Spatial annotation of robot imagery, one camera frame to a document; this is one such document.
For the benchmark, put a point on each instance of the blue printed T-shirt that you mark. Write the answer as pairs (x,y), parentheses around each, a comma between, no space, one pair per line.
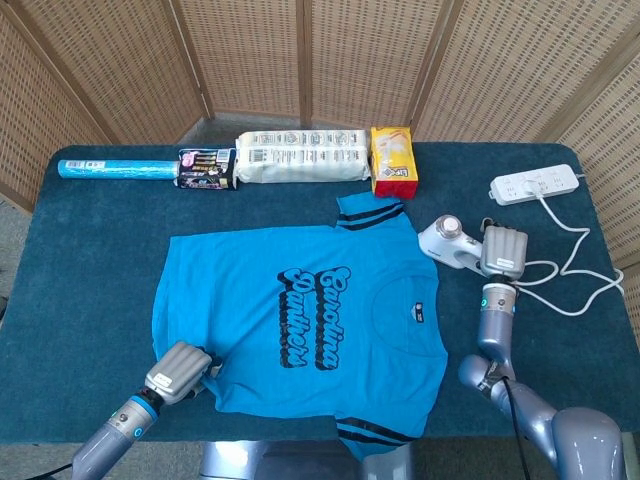
(240,310)

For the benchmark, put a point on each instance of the teal carpet table cover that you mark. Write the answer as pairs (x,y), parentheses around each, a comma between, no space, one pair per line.
(90,280)

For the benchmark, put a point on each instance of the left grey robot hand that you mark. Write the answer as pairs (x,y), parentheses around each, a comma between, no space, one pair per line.
(177,372)

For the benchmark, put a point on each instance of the white power strip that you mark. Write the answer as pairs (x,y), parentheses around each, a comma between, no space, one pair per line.
(555,182)

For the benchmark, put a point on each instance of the white handheld garment steamer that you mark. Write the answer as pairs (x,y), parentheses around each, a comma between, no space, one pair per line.
(442,245)

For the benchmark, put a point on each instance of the dark sanitary pad package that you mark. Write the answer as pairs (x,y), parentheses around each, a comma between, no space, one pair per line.
(205,167)

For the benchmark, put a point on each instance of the long white tissue pack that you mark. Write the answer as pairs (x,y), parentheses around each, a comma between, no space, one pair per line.
(300,160)

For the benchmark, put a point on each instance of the blue plastic film roll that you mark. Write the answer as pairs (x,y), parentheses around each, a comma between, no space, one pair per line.
(115,169)

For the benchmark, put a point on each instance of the yellow red tissue pack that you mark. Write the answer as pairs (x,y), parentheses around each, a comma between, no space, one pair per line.
(392,160)

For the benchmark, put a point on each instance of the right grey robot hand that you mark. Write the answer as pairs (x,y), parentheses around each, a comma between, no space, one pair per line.
(505,250)

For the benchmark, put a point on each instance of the grey robot torso base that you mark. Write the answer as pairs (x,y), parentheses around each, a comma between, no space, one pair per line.
(280,462)

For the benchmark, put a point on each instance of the wicker folding screen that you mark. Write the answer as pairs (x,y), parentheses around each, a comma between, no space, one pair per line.
(250,55)

